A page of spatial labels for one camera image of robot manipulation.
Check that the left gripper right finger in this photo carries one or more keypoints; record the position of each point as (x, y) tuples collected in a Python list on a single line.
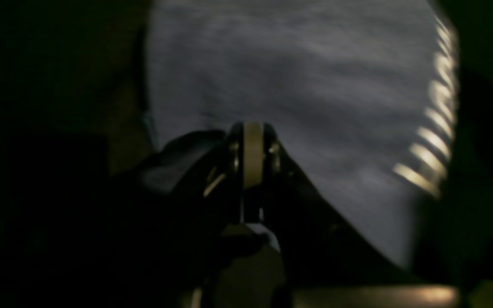
[(327, 262)]

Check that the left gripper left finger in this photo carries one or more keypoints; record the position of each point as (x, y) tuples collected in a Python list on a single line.
[(179, 202)]

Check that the light blue t-shirt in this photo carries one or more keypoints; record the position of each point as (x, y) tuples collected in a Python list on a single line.
[(362, 94)]

